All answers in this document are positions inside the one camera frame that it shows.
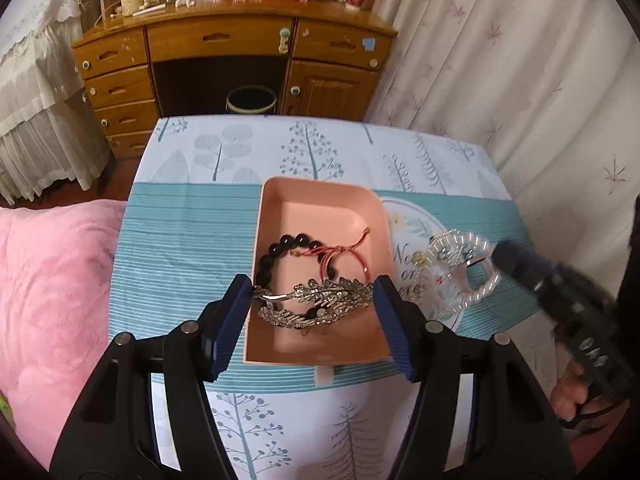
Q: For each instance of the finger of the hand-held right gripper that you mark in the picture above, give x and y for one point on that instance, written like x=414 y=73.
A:
x=517 y=262

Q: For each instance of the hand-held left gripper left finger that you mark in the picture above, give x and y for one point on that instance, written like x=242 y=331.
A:
x=231 y=327

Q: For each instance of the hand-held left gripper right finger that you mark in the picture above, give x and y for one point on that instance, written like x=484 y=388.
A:
x=395 y=330

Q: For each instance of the silver leaf hair clip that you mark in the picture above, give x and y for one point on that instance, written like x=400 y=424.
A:
x=330 y=292

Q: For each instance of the pink plastic tray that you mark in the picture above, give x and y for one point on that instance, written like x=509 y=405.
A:
x=320 y=210

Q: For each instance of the person's right hand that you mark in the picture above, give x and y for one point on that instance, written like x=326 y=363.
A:
x=570 y=395

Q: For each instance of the tree print tablecloth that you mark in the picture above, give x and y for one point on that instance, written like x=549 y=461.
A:
x=200 y=240

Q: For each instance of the white floral curtain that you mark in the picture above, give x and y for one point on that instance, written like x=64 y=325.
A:
x=500 y=85

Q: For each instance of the fluffy pink blanket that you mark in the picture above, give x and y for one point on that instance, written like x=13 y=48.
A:
x=50 y=310

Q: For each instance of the black trash bin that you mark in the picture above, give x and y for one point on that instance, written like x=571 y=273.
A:
x=250 y=105

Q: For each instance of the blue sticker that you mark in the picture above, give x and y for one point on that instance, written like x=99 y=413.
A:
x=369 y=44

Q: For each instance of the mint drawer hook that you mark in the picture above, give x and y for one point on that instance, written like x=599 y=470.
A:
x=284 y=40

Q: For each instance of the wooden desk with drawers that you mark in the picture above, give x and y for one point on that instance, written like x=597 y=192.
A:
x=220 y=35

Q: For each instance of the white lace furniture cover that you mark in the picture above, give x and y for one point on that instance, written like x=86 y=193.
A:
x=35 y=110

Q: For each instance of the cream mug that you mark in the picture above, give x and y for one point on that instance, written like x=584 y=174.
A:
x=132 y=6

